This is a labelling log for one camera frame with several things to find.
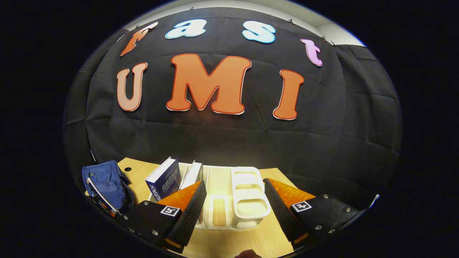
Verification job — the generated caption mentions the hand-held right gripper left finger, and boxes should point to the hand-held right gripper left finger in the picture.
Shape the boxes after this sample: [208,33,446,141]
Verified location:
[122,180,208,254]

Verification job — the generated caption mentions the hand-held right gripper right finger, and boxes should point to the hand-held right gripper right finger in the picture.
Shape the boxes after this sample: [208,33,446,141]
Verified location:
[263,178,370,251]

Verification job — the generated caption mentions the white bookshelf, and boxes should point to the white bookshelf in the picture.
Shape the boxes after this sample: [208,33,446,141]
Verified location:
[149,162,272,230]

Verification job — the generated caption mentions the grey book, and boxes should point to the grey book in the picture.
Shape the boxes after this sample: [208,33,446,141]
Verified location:
[179,160,203,190]

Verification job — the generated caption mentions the blue book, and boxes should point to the blue book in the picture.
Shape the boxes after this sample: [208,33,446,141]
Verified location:
[145,157,181,202]

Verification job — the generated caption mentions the blue schoolbag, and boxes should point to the blue schoolbag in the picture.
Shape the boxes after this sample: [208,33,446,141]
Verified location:
[82,160,135,217]

